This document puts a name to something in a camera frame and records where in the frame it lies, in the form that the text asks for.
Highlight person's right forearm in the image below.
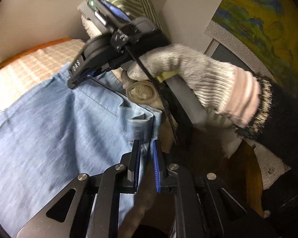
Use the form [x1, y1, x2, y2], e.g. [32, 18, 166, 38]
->
[235, 76, 298, 164]

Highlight beige checked bedsheet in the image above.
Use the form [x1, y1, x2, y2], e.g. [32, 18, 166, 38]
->
[0, 37, 74, 76]

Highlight person's right hand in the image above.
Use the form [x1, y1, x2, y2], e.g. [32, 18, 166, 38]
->
[120, 43, 261, 129]

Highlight yellow landscape painting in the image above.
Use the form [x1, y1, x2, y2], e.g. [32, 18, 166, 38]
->
[211, 0, 298, 87]

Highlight grey patterned picture frame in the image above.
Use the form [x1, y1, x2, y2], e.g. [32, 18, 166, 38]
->
[204, 20, 279, 82]

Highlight black ribbed cable tie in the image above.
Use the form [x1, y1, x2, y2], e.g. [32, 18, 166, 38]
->
[125, 47, 179, 145]

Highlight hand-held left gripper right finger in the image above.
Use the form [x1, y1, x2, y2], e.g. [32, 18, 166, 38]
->
[152, 139, 279, 238]

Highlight light blue denim pants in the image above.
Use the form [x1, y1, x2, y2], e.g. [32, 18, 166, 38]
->
[0, 64, 164, 238]

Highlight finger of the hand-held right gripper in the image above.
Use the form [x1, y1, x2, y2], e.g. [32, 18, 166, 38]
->
[70, 53, 112, 80]
[68, 71, 107, 89]

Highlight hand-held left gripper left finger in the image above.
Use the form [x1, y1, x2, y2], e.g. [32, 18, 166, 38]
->
[16, 139, 141, 238]

